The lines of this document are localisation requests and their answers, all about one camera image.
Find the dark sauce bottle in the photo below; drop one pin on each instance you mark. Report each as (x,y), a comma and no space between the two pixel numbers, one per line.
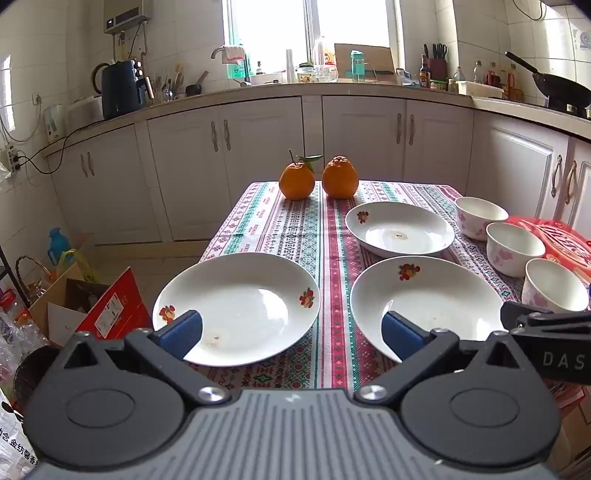
(425,74)

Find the chrome faucet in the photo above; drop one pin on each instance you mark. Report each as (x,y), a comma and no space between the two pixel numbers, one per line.
(217,51)

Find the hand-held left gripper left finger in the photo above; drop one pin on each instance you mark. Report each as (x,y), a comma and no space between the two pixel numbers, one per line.
(181,331)

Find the small black pot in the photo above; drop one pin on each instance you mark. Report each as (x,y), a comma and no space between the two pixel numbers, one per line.
(194,88)

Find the kitchen countertop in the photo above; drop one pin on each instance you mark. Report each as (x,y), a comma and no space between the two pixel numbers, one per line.
(369,90)

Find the blue thermos bottle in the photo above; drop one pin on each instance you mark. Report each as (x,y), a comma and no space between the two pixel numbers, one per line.
(58,244)

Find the stack of plastic cups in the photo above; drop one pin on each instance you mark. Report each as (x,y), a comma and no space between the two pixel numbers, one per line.
(290,67)

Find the red cardboard box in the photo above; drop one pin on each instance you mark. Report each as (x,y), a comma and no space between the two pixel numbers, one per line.
(117,307)

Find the pink cloth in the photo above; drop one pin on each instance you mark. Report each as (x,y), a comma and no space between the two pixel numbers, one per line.
(234,54)

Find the white bowl with pink flowers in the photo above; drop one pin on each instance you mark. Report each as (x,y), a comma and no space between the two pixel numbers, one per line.
(554,286)
(515,249)
(480,214)

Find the glass jar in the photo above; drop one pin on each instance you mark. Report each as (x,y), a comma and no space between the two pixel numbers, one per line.
(305,74)

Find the utensil holder with utensils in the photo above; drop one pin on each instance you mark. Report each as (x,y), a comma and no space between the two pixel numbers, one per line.
(167,90)

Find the orange with green leaf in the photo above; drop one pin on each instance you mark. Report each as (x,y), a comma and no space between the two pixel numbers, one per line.
(297,181)

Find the black bin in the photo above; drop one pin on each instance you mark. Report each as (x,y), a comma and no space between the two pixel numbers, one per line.
(34,369)

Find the wicker basket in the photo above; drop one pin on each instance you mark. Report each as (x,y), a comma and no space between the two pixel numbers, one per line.
(34,277)

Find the white electric kettle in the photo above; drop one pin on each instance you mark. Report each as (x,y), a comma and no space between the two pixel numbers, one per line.
(54,123)

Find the white plate with fruit print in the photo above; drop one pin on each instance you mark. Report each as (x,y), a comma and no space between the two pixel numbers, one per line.
(249,300)
(406,226)
(443,300)

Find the white plastic tray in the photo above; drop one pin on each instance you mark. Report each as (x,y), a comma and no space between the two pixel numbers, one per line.
(480,88)

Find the cooking oil bottle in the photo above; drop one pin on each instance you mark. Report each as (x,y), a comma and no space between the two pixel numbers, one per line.
(322,51)

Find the black wok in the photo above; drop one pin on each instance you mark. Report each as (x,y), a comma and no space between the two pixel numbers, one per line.
(561,88)

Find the bumpy orange without leaf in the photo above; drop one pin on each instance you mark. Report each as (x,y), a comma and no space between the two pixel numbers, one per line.
(340,177)

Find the knife block with knives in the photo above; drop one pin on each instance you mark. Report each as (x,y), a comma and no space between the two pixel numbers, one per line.
(436,64)

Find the yellow green bag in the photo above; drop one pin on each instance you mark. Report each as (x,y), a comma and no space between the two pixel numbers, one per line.
(83,267)

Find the glass mug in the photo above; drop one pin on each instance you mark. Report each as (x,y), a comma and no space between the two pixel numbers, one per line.
(328,74)

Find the patterned red green tablecloth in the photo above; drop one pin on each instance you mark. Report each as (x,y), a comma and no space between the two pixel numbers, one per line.
(332,240)

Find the dark blue air fryer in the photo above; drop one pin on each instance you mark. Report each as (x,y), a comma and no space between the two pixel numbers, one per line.
(123,90)

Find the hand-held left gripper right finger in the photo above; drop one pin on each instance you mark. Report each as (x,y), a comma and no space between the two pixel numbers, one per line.
(400,334)

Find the gas stove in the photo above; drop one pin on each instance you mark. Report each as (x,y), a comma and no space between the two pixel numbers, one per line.
(572,110)

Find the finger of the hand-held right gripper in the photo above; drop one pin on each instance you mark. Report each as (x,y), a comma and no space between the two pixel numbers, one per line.
(531,321)

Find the red plastic tray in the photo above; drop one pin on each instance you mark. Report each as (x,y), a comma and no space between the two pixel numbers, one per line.
(568,240)

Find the white power strip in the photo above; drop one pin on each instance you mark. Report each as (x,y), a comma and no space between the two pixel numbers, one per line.
(12,159)

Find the wall water heater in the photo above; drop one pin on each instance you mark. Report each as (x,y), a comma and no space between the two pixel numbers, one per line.
(127,16)

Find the white kitchen cabinet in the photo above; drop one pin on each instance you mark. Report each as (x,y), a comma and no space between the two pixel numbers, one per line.
(263,152)

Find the white rice cooker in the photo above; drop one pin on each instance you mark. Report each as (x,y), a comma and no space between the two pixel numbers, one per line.
(85,113)

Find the window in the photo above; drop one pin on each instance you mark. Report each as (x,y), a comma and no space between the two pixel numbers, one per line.
(272,23)

